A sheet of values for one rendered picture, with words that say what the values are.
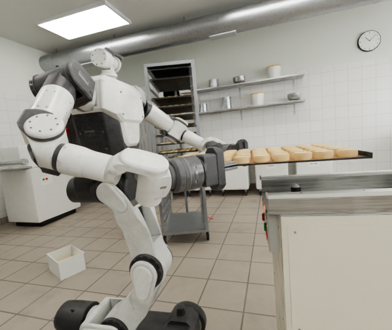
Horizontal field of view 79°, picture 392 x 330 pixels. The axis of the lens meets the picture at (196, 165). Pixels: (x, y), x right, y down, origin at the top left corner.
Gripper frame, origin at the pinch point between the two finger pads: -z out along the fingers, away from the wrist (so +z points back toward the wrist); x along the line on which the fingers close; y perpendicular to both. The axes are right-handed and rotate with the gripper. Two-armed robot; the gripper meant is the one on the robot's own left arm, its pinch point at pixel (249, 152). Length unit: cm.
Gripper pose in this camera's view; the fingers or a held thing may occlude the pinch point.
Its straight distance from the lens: 109.7
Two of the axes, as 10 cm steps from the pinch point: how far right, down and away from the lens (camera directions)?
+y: 8.4, -1.4, 5.2
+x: -0.9, -9.9, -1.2
